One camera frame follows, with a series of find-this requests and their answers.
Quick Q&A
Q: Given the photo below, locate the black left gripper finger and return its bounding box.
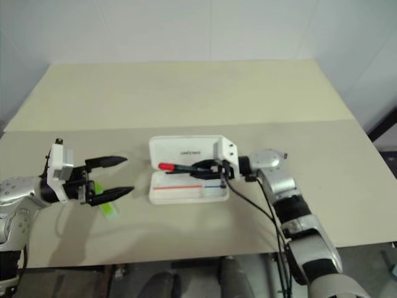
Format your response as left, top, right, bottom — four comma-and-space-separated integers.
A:
91, 185, 135, 206
84, 155, 128, 170

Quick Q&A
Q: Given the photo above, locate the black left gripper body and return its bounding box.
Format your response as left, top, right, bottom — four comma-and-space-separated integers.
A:
61, 159, 97, 205

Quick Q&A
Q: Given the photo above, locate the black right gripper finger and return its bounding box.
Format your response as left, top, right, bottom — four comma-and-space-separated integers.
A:
188, 171, 224, 181
190, 158, 220, 171

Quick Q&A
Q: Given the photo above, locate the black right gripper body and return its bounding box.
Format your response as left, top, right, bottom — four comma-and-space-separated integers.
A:
216, 159, 236, 183

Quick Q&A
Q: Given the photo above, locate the red capped black marker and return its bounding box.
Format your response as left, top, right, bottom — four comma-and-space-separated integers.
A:
158, 161, 201, 176

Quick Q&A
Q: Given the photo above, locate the green marker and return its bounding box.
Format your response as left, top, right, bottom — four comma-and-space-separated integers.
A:
92, 182, 120, 222

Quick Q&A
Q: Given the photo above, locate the white pencil case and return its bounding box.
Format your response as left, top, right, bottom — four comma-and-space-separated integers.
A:
148, 134, 238, 206

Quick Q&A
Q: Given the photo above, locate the dark rounded grey shape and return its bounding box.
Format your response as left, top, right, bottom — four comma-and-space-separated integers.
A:
145, 269, 183, 298
218, 255, 249, 298

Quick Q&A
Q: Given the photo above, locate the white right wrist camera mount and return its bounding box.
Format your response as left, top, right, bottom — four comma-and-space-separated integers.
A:
213, 135, 240, 181

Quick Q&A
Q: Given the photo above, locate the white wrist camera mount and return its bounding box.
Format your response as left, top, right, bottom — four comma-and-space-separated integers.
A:
45, 138, 76, 204
213, 135, 240, 181

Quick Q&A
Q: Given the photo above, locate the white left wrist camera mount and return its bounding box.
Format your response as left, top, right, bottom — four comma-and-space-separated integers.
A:
45, 138, 76, 204

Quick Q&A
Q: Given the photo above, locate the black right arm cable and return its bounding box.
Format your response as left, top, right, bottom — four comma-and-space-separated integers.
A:
222, 175, 294, 298

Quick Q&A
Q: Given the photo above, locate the black metal frame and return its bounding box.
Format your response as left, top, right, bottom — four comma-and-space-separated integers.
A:
368, 106, 397, 181

